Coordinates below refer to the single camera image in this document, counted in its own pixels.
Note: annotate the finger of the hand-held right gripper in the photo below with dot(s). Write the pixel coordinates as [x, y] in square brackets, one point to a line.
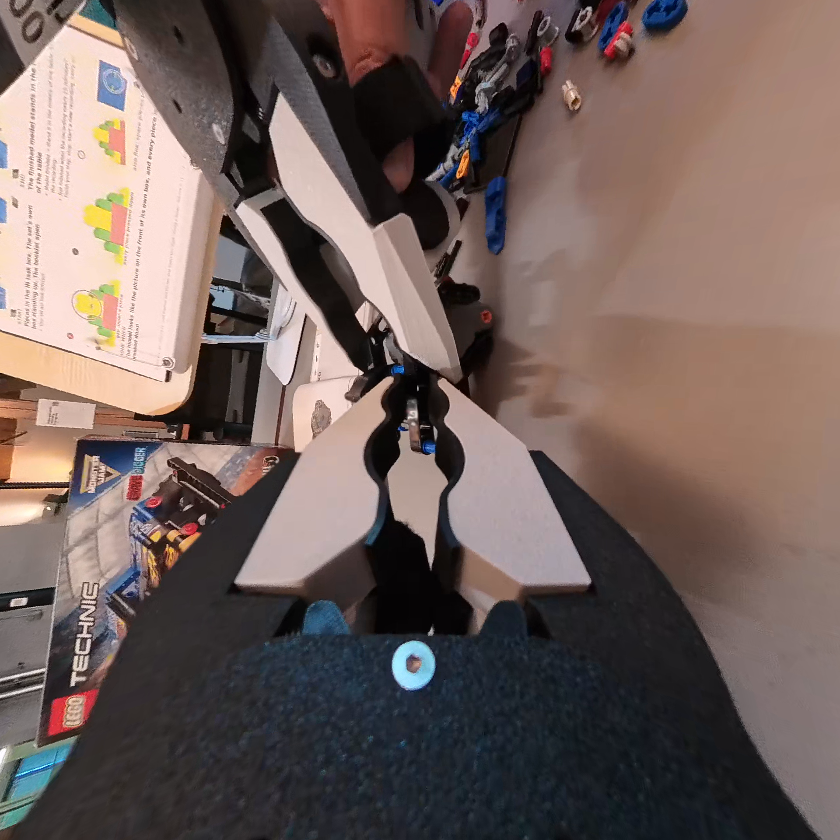
[262, 216]
[407, 295]

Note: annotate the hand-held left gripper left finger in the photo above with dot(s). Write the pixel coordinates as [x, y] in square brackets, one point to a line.
[308, 525]

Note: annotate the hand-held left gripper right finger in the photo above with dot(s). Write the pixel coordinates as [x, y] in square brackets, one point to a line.
[518, 525]

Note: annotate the lego motor chassis assembly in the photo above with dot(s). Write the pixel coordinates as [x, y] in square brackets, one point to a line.
[466, 315]

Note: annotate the black bent lego beam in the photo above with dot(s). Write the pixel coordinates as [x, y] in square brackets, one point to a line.
[417, 426]

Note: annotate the lego instruction booklet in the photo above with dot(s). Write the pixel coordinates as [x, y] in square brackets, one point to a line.
[321, 413]

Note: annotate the blue curved lego panel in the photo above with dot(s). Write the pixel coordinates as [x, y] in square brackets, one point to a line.
[497, 213]

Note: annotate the lego set box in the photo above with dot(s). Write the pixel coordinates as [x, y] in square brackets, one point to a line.
[85, 558]

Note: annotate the pile of small lego pins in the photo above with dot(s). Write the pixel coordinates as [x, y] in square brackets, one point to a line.
[492, 85]

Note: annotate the tan lego pin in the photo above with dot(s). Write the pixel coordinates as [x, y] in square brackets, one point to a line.
[571, 95]

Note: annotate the person's right hand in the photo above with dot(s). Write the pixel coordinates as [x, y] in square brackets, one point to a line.
[367, 33]

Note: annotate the instruction sheet board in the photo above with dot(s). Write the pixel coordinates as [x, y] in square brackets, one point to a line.
[98, 197]

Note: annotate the white paper label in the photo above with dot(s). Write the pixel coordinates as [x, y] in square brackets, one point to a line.
[65, 413]

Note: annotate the cluster of red blue connectors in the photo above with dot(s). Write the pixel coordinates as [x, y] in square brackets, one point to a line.
[617, 26]

